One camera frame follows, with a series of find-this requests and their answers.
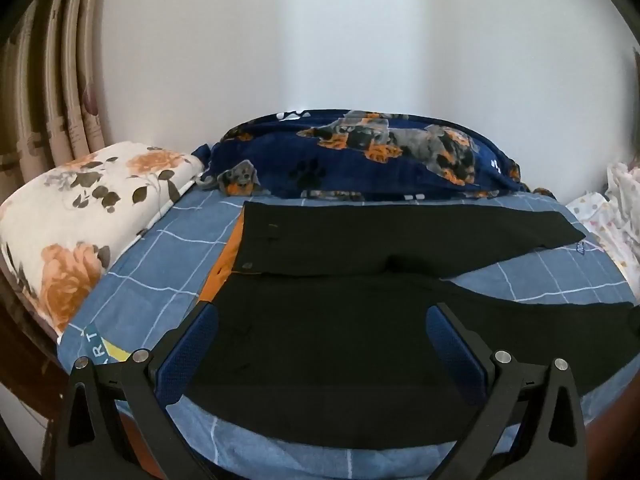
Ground white floral pillow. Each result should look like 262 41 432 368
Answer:
0 141 206 338

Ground navy dog print blanket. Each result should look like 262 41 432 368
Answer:
192 108 556 202

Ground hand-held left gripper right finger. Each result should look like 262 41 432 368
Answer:
425 302 588 480

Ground beige patterned curtain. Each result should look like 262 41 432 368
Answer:
0 0 118 201

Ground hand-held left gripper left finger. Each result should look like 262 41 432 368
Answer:
55 302 221 480

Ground blue checked bed sheet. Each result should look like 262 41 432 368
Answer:
57 191 640 480

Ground white polka dot cloth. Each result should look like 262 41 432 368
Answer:
565 160 640 281

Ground brown wooden bed frame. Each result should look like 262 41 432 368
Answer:
0 270 76 411

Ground black pants with orange lining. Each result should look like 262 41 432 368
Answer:
187 200 640 451

